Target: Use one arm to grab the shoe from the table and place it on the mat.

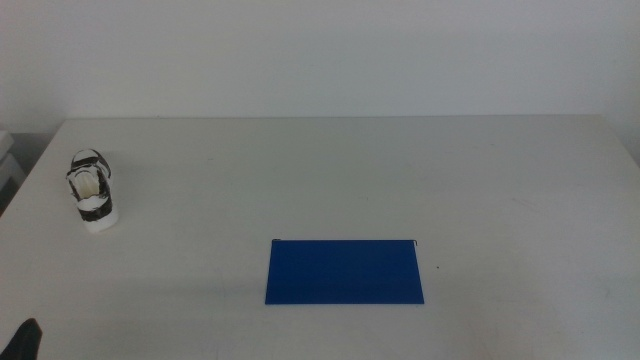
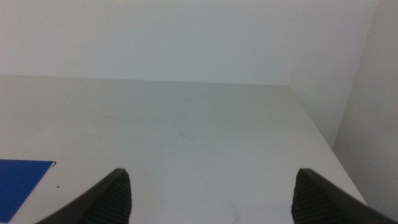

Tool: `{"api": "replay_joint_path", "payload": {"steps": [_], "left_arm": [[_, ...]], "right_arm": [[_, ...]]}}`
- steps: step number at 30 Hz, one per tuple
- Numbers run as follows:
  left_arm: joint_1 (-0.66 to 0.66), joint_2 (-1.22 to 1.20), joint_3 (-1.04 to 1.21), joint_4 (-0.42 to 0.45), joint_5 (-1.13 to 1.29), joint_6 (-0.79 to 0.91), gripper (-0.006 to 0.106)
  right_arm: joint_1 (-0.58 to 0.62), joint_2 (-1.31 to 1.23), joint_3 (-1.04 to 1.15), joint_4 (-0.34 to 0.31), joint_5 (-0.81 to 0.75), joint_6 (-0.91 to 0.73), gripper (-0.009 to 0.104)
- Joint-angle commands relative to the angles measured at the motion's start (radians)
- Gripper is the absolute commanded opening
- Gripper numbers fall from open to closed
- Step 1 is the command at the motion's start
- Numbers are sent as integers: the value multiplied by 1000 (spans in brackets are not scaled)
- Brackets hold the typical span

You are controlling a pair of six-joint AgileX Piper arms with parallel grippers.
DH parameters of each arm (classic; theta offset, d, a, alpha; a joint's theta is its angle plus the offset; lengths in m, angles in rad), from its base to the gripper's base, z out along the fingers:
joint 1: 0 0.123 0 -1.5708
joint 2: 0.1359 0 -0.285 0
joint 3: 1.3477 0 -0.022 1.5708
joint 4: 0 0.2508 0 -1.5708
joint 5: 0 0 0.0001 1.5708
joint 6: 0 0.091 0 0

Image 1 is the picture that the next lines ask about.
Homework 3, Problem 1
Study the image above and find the black and white shoe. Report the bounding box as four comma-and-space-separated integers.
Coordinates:
65, 148, 120, 234

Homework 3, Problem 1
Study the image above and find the blue rectangular mat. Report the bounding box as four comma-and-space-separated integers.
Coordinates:
264, 238, 426, 306

